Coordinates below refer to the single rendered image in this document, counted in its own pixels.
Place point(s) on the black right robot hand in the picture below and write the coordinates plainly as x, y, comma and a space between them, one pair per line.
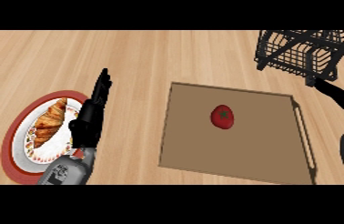
331, 89

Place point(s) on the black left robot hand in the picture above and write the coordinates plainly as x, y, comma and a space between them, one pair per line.
92, 112

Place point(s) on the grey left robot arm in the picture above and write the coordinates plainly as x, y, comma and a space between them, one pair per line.
67, 170

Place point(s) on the red tomato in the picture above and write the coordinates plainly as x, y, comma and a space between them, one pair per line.
222, 117

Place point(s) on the brown wooden tray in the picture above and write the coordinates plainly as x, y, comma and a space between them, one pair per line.
232, 142

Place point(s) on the golden croissant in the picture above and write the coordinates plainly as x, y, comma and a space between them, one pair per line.
48, 124

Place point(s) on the white patterned plate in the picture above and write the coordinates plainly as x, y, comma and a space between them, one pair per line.
42, 133

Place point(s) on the red round placemat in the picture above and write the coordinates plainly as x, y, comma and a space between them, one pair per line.
14, 160

